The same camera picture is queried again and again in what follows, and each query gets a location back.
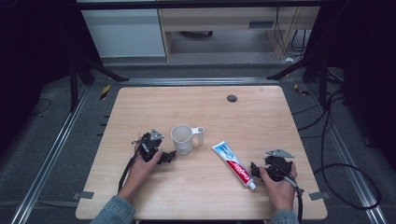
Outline thin black floor cable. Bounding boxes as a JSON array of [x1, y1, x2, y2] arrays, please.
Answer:
[[30, 97, 52, 117]]

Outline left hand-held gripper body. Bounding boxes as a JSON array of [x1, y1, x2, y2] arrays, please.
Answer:
[[136, 128, 165, 163]]

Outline person's left hand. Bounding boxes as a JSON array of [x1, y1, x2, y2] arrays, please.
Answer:
[[119, 148, 163, 203]]

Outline white cabinet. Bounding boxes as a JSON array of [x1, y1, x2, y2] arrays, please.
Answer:
[[80, 7, 166, 59]]

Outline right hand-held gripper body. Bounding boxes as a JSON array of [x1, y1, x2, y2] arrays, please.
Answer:
[[263, 148, 295, 183]]

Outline white red blue toothpaste tube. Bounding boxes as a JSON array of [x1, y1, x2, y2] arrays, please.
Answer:
[[211, 140, 258, 191]]

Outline metal floor rail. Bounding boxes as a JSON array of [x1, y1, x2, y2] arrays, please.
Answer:
[[9, 86, 92, 224], [120, 77, 280, 87], [306, 83, 389, 224]]

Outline white cup with handle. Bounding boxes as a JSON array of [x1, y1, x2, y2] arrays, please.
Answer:
[[170, 123, 206, 156]]

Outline hanging black cables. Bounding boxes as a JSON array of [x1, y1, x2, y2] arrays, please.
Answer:
[[273, 6, 310, 60]]

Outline black metal stand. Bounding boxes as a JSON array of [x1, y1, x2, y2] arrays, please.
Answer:
[[266, 50, 332, 108], [68, 55, 131, 114]]

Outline right hand-held gripper cable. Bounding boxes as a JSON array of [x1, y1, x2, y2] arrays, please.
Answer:
[[274, 161, 305, 224]]

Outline black looped floor cable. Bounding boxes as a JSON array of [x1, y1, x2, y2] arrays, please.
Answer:
[[292, 88, 383, 211]]

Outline left hand-held gripper cable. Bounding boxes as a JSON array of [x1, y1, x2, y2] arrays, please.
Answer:
[[117, 139, 148, 192]]

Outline person's right hand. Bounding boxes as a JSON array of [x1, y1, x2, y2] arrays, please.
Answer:
[[259, 162, 298, 213]]

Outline hand-held gripper cable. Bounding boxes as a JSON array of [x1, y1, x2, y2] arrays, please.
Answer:
[[274, 161, 305, 224], [117, 139, 148, 192]]

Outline yellow black tape strip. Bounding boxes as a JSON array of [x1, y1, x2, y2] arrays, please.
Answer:
[[292, 82, 311, 97], [99, 84, 112, 101]]

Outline grey tape piece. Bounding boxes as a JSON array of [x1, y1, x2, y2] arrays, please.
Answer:
[[72, 189, 95, 201], [308, 190, 331, 202]]

